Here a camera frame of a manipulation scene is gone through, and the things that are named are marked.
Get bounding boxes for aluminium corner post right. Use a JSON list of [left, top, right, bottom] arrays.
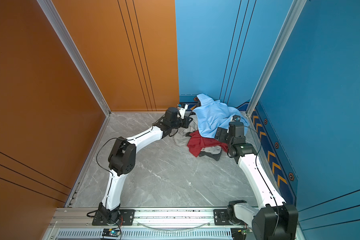
[[246, 0, 307, 117]]

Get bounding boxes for right small circuit board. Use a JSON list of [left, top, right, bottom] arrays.
[[231, 228, 252, 240]]

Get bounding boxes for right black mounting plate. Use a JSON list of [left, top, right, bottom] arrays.
[[213, 209, 231, 226]]

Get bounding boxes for aluminium corner post left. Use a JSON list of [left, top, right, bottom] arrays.
[[37, 0, 112, 117]]

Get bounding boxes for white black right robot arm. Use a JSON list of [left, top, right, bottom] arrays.
[[215, 121, 298, 240]]

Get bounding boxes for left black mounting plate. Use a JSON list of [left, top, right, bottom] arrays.
[[92, 209, 135, 227]]

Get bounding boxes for aluminium corner post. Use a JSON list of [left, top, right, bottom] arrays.
[[37, 0, 112, 117], [246, 0, 307, 117]]

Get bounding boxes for light grey cloth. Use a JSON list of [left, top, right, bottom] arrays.
[[173, 115, 199, 148]]

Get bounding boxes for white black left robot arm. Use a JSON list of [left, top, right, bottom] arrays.
[[97, 103, 193, 225]]

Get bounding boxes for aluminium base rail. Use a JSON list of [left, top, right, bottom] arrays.
[[43, 207, 249, 240]]

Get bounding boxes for black mounting plate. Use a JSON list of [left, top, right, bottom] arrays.
[[213, 209, 231, 226], [92, 209, 135, 227]]

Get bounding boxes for dark grey cloth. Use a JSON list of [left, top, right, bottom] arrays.
[[199, 151, 222, 162]]

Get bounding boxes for left green circuit board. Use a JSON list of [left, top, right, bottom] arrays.
[[101, 228, 122, 240]]

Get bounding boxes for red cloth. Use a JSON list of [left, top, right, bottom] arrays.
[[186, 131, 228, 157]]

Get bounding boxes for light blue shirt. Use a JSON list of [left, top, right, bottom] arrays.
[[193, 94, 250, 139]]

